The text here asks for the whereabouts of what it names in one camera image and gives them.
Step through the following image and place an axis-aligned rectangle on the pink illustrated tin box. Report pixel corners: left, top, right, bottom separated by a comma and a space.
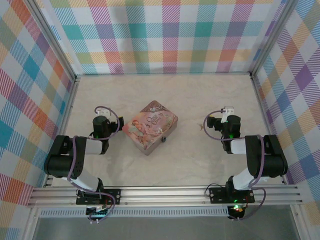
121, 99, 180, 157

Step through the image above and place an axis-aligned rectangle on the slotted grey cable duct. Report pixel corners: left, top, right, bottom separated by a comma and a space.
37, 206, 231, 219

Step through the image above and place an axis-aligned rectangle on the controller board with connector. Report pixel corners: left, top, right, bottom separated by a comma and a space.
86, 204, 111, 222

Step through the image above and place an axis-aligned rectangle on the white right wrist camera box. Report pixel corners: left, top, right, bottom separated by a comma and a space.
222, 105, 236, 116

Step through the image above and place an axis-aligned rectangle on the aluminium frame post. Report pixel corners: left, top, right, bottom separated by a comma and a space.
249, 0, 295, 79
29, 0, 77, 83

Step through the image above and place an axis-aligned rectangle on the controller board with green light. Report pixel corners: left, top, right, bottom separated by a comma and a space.
229, 204, 245, 219

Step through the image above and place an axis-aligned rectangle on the aluminium rear rail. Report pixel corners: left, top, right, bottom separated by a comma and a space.
74, 71, 254, 77

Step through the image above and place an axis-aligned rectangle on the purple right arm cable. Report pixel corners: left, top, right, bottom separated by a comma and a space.
203, 108, 267, 222

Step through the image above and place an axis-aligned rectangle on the plaid backdrop cloth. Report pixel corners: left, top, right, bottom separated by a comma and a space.
254, 0, 320, 226
0, 0, 74, 240
48, 0, 281, 75

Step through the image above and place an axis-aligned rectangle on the aluminium side rail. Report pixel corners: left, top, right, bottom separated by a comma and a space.
249, 72, 288, 185
42, 76, 81, 188

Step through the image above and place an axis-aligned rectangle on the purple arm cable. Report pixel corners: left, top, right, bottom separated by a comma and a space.
67, 105, 121, 224
203, 108, 267, 222

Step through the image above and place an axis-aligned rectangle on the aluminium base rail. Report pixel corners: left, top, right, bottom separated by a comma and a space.
26, 184, 304, 209

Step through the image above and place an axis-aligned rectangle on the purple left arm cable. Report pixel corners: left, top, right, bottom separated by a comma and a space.
67, 105, 121, 224

